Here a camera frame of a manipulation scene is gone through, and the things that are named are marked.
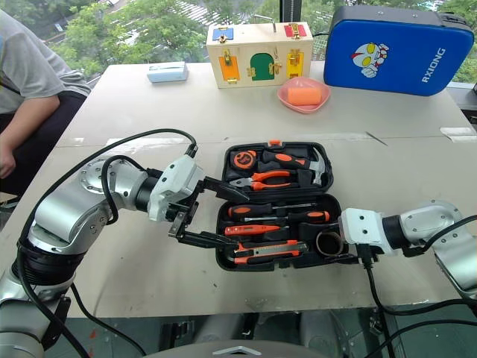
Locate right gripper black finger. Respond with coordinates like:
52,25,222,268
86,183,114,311
327,254,361,265

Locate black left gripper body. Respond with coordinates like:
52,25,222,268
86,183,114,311
163,178,206,239

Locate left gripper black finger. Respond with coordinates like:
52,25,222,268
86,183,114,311
203,178,250,202
180,230,239,249

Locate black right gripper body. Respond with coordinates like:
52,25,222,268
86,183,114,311
341,244,361,262

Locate black tape roll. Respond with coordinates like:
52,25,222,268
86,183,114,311
315,230,344,255

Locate long-shaft black orange screwdriver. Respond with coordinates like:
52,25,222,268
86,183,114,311
227,202,318,221

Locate orange voltage tester pen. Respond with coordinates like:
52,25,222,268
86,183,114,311
224,224,281,236

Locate short-shaft black orange screwdriver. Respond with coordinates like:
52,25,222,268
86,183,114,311
244,210,331,225

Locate black orange utility knife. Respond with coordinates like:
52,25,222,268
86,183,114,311
233,240,309,265

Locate black tool case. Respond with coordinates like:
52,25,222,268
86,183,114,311
215,139,355,272

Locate wooden lock puzzle box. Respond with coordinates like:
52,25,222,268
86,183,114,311
206,20,314,90

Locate bystander bare hand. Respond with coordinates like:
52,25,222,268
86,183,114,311
0,148,16,179

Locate orange black tape measure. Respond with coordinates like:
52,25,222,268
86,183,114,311
231,150,259,171

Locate black orange claw hammer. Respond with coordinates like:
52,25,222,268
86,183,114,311
260,145,329,184

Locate grey rounded cylinder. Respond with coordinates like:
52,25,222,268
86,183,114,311
297,311,351,351

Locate pink plastic dish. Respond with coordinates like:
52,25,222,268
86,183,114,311
277,76,332,114

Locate orange sponge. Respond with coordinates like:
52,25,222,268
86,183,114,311
287,87,323,106

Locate light blue tissue box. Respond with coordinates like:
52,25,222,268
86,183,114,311
146,61,188,84

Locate short clear tape patch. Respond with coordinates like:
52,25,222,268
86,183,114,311
439,127,477,142

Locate blue cartoon print case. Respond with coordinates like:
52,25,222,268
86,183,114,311
323,5,475,97

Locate person in grey shirt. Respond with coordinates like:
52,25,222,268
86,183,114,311
0,9,92,195

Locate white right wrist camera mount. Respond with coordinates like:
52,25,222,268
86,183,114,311
338,207,397,257

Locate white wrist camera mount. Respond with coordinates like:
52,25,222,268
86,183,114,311
338,207,397,257
147,154,205,222

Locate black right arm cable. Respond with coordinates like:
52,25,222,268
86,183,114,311
356,214,477,358

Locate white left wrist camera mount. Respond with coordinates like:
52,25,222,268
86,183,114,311
147,154,205,222

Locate orange handled pliers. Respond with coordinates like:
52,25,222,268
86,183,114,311
229,169,299,191

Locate black window post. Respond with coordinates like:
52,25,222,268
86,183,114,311
281,0,305,29

